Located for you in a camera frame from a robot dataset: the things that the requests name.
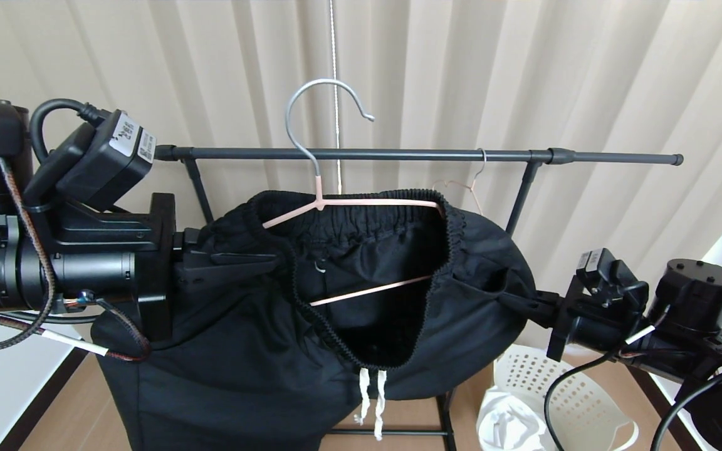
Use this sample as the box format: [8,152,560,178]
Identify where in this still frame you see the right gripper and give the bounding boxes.
[549,276,656,363]

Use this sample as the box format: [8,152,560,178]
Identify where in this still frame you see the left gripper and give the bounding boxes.
[0,193,177,342]

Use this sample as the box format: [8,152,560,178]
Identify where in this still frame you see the black shorts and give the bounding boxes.
[92,188,537,451]

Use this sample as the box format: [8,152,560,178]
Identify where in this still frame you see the pink clothes hanger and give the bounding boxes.
[262,78,447,308]
[431,148,488,217]

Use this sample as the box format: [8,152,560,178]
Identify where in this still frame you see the white laundry basket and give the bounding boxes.
[492,342,641,451]

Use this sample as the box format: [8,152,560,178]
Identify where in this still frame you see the black clothes rack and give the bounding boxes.
[154,145,684,451]

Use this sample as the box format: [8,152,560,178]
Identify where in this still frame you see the white garment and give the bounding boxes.
[475,385,559,451]

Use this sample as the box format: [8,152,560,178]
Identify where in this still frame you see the beige curtain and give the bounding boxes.
[0,0,722,351]

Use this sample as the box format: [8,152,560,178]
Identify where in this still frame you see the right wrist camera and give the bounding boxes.
[574,247,650,309]

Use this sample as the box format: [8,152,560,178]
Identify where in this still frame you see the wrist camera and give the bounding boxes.
[574,247,650,309]
[23,98,157,211]

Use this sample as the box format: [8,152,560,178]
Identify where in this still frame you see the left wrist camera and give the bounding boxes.
[23,98,157,211]

